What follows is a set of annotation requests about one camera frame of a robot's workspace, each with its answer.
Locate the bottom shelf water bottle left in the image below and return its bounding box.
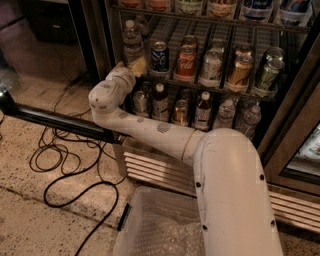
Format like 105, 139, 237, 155
213, 99, 235, 129

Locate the rear red soda can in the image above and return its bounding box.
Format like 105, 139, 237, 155
181, 34, 198, 49

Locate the clear plastic bin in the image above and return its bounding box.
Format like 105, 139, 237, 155
113, 186, 200, 256

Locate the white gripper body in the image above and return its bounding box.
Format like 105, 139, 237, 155
88, 67, 136, 114

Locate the bottom shelf water bottle right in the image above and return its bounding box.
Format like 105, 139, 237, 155
236, 105, 261, 140

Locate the stainless steel fridge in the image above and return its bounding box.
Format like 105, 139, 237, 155
68, 0, 320, 234

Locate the red Coca-Cola can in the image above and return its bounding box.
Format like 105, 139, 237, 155
174, 45, 196, 82

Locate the brown drink bottle left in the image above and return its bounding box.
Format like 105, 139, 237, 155
152, 83, 169, 122

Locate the gold can bottom shelf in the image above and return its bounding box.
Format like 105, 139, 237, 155
171, 99, 188, 126

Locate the silver diet soda can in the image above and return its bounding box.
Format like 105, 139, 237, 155
199, 51, 223, 88

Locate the brown drink bottle right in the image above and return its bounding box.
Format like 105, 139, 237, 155
192, 91, 211, 131

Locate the shelf water bottle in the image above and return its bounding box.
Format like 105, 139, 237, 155
213, 99, 235, 129
236, 105, 261, 140

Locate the black floor cable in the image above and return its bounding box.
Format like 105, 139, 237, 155
28, 74, 127, 256

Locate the green soda can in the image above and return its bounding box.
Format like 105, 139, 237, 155
253, 47, 285, 98

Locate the brown drink bottle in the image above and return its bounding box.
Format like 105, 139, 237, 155
152, 83, 169, 122
192, 91, 211, 131

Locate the gold soda can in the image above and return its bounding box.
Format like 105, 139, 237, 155
224, 55, 254, 93

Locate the clear water bottle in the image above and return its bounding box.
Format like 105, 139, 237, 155
135, 14, 150, 43
123, 20, 145, 64

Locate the blue Pepsi can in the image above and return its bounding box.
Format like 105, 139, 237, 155
151, 41, 169, 72

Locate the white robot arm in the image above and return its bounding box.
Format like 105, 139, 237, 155
88, 64, 283, 256

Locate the silver can bottom shelf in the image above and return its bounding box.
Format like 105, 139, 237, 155
133, 90, 149, 117

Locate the bubble wrap sheet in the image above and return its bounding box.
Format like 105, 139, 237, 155
129, 205, 205, 256

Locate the open glass fridge door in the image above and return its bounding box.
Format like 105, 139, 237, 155
0, 0, 114, 142

